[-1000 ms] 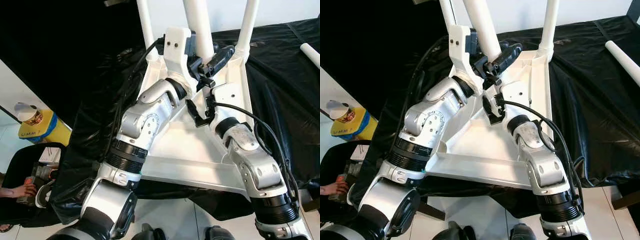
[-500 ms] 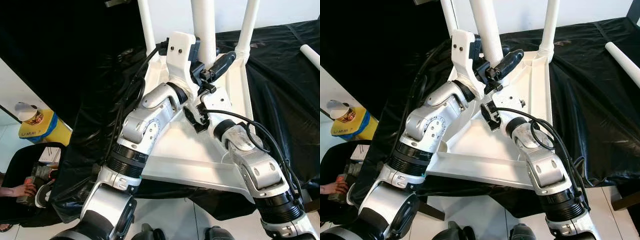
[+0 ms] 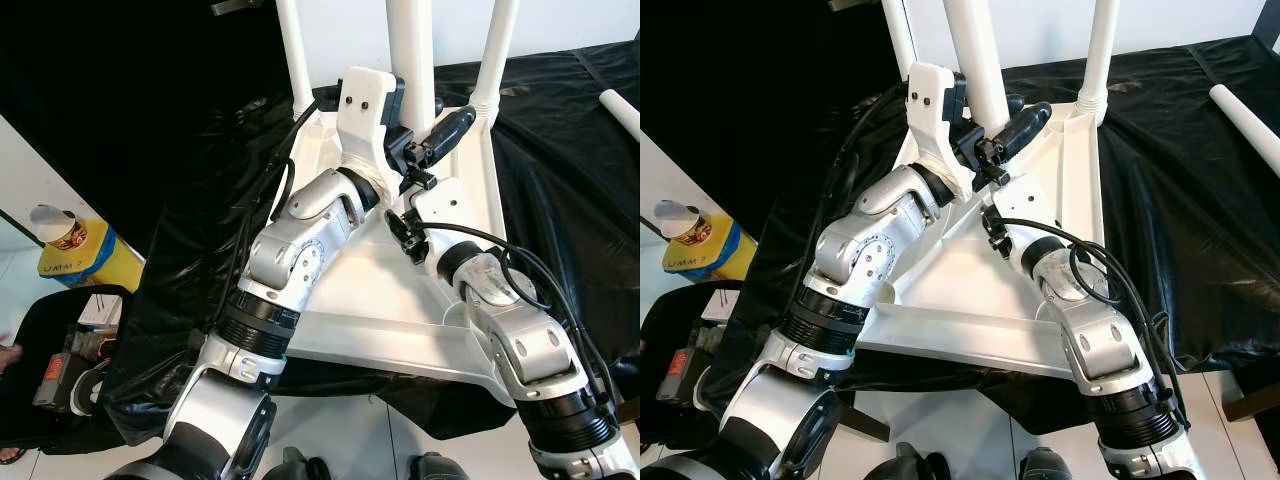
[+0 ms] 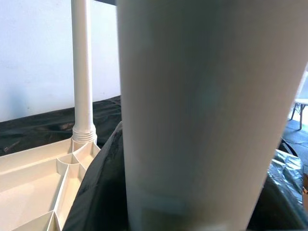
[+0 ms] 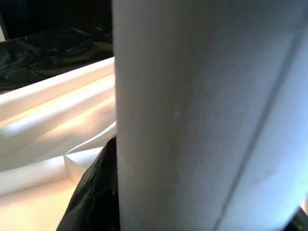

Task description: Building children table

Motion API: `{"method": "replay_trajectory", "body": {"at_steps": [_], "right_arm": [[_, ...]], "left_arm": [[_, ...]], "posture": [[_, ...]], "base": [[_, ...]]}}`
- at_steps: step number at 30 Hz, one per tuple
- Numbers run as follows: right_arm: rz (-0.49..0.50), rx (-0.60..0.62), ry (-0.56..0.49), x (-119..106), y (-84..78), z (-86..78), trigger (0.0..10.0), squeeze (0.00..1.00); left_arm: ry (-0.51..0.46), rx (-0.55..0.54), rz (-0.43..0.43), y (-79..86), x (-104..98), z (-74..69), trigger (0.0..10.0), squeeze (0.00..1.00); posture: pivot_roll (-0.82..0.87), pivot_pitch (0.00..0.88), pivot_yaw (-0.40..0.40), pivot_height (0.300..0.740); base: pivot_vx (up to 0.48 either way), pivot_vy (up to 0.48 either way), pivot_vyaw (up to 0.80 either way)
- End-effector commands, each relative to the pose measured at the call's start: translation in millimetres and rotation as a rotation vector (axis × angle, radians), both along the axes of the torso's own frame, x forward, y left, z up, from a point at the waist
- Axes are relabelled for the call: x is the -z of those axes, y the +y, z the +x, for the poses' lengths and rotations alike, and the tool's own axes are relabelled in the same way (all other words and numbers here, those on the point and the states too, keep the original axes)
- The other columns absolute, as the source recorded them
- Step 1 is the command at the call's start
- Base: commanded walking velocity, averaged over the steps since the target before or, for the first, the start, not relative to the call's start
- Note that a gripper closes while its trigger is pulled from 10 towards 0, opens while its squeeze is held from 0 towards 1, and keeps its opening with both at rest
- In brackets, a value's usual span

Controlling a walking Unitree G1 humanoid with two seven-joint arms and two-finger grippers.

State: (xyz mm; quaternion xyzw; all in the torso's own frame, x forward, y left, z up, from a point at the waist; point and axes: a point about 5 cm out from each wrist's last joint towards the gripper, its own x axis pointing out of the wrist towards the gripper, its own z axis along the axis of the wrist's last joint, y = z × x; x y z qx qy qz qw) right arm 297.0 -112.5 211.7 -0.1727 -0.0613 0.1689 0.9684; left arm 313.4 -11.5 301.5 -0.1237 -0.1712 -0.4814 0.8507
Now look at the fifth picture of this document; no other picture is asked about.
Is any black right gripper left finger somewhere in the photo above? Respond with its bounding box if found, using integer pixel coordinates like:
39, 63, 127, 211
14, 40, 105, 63
55, 137, 120, 231

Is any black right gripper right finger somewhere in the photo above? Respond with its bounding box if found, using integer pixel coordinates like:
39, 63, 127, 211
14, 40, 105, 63
287, 205, 308, 231

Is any white plastic table top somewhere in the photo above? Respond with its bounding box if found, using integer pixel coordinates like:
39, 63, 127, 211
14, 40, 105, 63
0, 56, 118, 231

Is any white plastic table leg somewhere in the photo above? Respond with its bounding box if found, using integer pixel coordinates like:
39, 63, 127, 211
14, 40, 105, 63
112, 0, 308, 231

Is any black plastic table cover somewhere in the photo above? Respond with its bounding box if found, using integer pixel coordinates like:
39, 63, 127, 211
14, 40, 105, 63
0, 20, 114, 92

